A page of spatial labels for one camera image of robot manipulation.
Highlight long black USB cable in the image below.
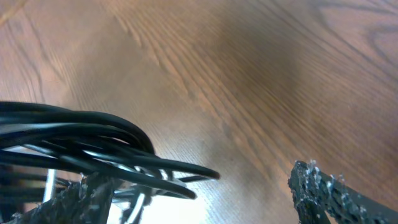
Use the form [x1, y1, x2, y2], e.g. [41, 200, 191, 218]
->
[0, 101, 221, 200]

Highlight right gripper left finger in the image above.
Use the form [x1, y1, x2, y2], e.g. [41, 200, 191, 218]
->
[7, 173, 122, 224]

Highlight white USB cable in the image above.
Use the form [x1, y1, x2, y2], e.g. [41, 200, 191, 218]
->
[42, 146, 187, 224]

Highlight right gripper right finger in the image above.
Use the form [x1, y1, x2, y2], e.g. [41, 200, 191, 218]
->
[288, 161, 397, 224]

